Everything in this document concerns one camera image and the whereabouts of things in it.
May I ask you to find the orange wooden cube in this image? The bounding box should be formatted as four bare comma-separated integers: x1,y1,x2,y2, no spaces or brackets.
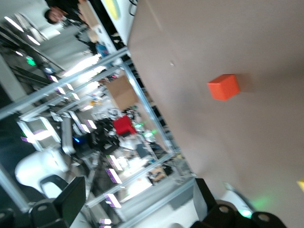
207,74,240,101

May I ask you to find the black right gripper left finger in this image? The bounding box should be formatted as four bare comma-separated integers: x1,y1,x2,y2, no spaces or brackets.
0,176,86,228

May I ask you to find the brown cardboard box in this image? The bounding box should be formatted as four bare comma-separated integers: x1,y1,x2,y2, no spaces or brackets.
104,76,140,111

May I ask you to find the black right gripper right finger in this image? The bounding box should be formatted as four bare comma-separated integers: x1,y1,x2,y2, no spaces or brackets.
190,178,289,228

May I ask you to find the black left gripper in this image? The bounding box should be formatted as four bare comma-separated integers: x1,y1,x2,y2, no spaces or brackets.
87,128,121,154

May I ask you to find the person in dark clothes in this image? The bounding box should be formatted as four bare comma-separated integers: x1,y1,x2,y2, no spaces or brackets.
44,0,95,27

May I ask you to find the aluminium safety cell frame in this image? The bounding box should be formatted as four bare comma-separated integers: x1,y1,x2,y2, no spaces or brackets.
0,47,198,228

